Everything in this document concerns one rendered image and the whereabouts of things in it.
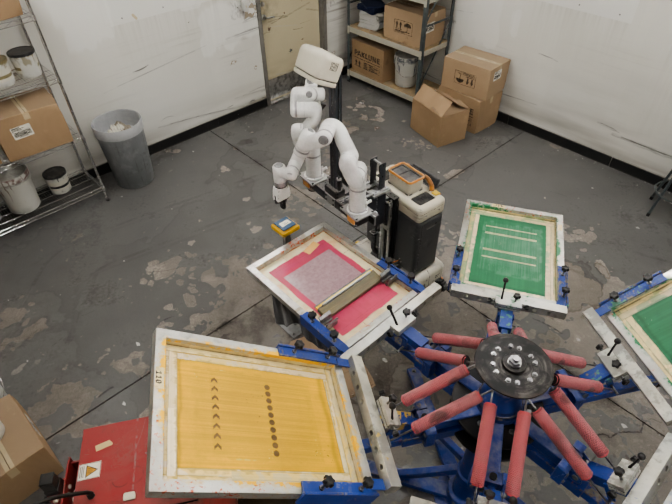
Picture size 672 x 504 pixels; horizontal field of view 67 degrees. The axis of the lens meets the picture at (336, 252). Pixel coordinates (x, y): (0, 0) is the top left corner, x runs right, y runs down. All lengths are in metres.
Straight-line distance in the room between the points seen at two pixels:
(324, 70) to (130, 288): 2.59
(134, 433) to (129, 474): 0.16
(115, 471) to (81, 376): 1.84
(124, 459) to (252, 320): 1.92
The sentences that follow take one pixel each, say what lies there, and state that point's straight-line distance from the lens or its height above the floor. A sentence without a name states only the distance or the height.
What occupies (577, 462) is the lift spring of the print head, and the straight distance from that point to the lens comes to 2.18.
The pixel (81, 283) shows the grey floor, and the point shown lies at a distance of 4.61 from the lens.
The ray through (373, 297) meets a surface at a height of 0.95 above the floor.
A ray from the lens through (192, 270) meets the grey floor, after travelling 4.37.
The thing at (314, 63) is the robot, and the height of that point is 1.99.
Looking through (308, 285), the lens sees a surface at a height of 0.95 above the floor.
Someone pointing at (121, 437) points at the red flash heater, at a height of 1.10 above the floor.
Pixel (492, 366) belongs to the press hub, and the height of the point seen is 1.31.
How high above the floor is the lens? 2.98
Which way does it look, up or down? 43 degrees down
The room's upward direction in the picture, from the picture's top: 1 degrees counter-clockwise
